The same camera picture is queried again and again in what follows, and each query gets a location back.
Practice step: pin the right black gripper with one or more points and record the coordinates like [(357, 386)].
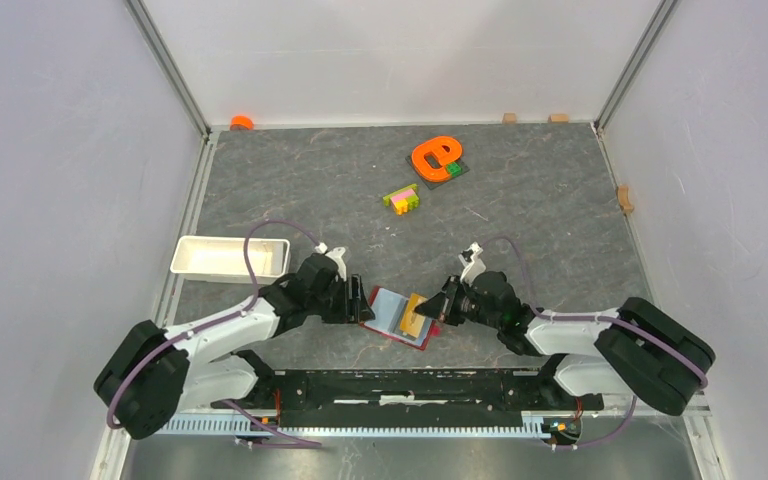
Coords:
[(439, 306)]

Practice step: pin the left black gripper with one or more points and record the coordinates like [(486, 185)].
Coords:
[(353, 309)]

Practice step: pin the red card holder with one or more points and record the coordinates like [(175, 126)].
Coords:
[(395, 318)]

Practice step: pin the yellow credit card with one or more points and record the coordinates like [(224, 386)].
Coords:
[(411, 324)]

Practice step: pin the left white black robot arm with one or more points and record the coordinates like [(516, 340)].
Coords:
[(157, 372)]

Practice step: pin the colourful toy brick stack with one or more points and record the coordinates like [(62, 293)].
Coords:
[(403, 200)]

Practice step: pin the green toy brick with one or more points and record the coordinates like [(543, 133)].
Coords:
[(454, 169)]

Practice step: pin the orange e-shaped block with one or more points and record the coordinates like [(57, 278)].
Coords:
[(445, 149)]

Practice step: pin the white plastic tray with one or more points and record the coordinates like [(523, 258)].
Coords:
[(221, 259)]

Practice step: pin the curved wooden piece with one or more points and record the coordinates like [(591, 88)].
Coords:
[(624, 199)]

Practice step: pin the orange round cap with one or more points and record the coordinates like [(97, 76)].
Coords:
[(241, 123)]

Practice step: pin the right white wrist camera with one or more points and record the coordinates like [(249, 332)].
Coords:
[(472, 264)]

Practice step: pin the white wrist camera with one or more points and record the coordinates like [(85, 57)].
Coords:
[(472, 264), (337, 255)]

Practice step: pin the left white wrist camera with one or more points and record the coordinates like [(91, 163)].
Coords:
[(337, 255)]

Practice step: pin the dark square base plate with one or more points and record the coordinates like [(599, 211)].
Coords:
[(433, 175)]

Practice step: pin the grey cable duct comb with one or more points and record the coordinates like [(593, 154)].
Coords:
[(235, 424)]

